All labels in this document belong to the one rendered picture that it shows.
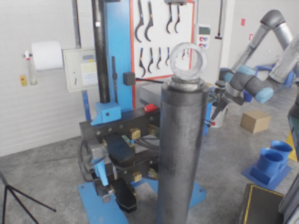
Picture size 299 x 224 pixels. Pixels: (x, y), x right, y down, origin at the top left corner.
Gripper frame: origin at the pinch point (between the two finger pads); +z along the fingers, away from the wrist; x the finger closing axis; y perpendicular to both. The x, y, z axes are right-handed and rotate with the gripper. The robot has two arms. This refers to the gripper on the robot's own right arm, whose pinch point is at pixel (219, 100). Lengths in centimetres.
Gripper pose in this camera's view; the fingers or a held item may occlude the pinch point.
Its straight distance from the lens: 189.5
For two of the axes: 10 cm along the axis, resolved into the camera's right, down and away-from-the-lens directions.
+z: 0.0, 9.1, 4.2
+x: 9.5, -1.2, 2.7
